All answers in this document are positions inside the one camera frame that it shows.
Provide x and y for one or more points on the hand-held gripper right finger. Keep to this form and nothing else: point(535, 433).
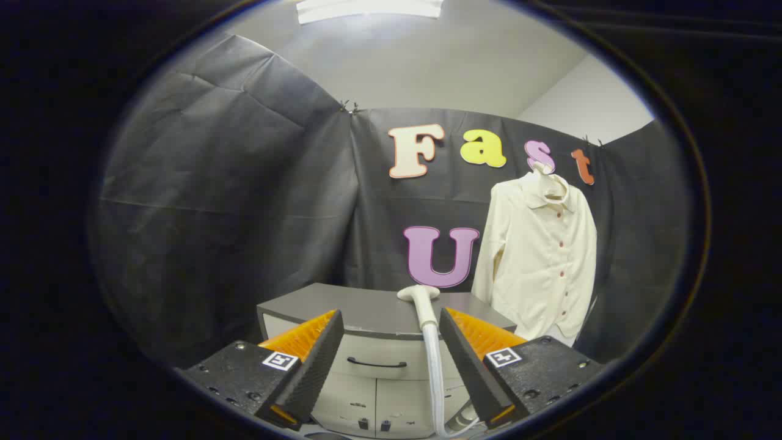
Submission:
point(470, 373)

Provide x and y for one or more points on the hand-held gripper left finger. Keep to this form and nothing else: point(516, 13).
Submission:
point(311, 373)

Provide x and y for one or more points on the white garment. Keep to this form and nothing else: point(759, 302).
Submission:
point(561, 335)

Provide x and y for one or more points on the cream button shirt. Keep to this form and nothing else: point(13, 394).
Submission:
point(537, 263)

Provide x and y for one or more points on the grey cabinet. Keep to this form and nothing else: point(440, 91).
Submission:
point(366, 311)

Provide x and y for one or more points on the black backdrop cloth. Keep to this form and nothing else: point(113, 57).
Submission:
point(244, 214)

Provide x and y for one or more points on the ceiling light panel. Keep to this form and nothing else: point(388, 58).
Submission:
point(366, 9)

